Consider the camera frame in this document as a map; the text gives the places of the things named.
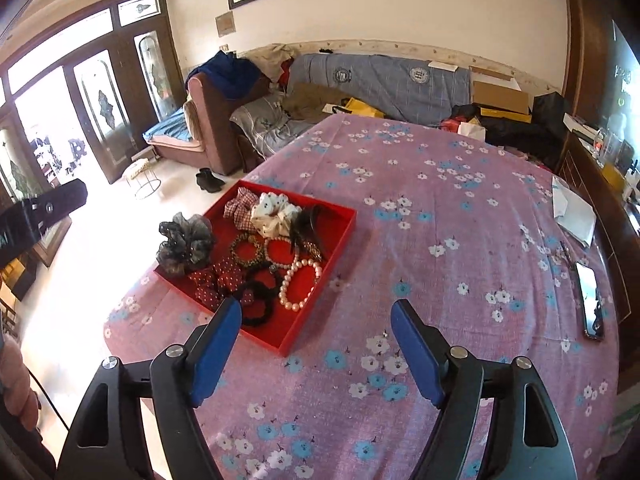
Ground cream scrunchie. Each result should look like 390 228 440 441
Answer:
250 210 301 241

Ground blue plaid sofa cover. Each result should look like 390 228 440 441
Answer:
287 54 473 123

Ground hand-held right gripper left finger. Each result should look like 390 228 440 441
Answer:
55 297 243 480

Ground red polka dot bow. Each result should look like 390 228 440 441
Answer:
187 255 251 313

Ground black boots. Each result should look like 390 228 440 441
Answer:
195 167 226 194

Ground black cable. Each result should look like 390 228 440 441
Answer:
26 366 72 432

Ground cardboard box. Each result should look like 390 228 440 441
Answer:
471 80 531 115

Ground red plaid scrunchie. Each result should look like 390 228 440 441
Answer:
222 187 262 224

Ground purple floral tablecloth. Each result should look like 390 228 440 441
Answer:
102 112 626 480

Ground olive garment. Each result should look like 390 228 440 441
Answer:
282 84 351 122

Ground grey bedding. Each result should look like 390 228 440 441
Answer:
229 94 326 158

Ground wooden glass door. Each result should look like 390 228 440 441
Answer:
0 0 185 188

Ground black mesh scrunchie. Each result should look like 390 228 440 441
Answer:
156 212 216 277

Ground black feather hair clip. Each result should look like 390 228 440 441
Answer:
287 205 326 258

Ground white bag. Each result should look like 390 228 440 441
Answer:
457 120 487 143

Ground leaning framed picture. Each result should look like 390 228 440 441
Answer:
34 216 74 268

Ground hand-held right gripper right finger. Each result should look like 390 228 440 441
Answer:
391 300 578 480

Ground wooden sideboard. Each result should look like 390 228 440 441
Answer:
557 110 640 393

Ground red tray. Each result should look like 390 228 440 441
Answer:
153 179 358 358

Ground pink pearl bracelet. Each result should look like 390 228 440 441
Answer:
263 237 295 267

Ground white dotted scrunchie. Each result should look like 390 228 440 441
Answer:
250 192 292 221

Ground white paper sheets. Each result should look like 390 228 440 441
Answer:
551 175 597 248

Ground brown sofa chair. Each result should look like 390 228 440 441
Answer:
184 71 261 177

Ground black bag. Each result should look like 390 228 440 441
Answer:
480 91 574 173

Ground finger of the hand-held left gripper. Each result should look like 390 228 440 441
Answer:
29 179 89 235

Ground leopard print bracelet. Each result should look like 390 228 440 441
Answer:
229 234 265 268

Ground black smartphone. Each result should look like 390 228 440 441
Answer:
575 261 606 342

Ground wire frame stool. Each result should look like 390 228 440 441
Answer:
124 157 161 201

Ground dark glass pane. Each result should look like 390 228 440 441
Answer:
610 19 640 161

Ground beige garment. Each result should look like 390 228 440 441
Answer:
251 43 297 82

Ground dark blue clothing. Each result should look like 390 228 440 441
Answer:
197 51 268 101

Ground thin black hair tie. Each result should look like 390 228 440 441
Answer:
247 261 282 287

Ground yellow bag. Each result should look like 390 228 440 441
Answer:
332 97 387 120

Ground yellow flat box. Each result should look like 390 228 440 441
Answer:
477 106 533 124

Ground black furry hair tie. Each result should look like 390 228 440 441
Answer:
235 280 277 330

